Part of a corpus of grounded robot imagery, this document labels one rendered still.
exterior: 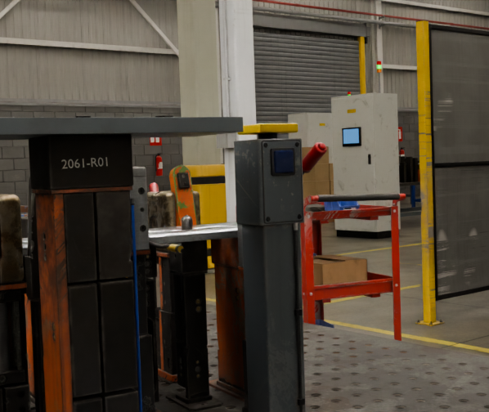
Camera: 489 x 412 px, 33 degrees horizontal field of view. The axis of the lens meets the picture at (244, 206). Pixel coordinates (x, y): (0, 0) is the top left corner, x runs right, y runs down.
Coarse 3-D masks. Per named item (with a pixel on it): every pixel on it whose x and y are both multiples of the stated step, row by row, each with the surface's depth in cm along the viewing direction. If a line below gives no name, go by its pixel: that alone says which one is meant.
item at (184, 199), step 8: (176, 168) 155; (184, 168) 156; (176, 176) 155; (184, 176) 155; (176, 184) 154; (184, 184) 155; (176, 192) 154; (184, 192) 155; (192, 192) 156; (176, 200) 154; (184, 200) 155; (192, 200) 155; (176, 208) 154; (184, 208) 154; (192, 208) 155; (176, 216) 155; (184, 216) 154; (192, 216) 155; (176, 224) 155
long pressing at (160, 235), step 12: (156, 228) 145; (168, 228) 144; (180, 228) 143; (204, 228) 145; (216, 228) 141; (228, 228) 135; (24, 240) 130; (156, 240) 128; (168, 240) 129; (180, 240) 130; (192, 240) 131; (24, 252) 118
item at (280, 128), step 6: (246, 126) 108; (252, 126) 107; (258, 126) 106; (264, 126) 106; (270, 126) 106; (276, 126) 107; (282, 126) 107; (288, 126) 108; (294, 126) 108; (240, 132) 110; (246, 132) 108; (252, 132) 107; (258, 132) 106; (264, 132) 106; (270, 132) 107; (276, 132) 107; (282, 132) 108; (288, 132) 109; (258, 138) 109; (264, 138) 108; (270, 138) 108; (276, 138) 109
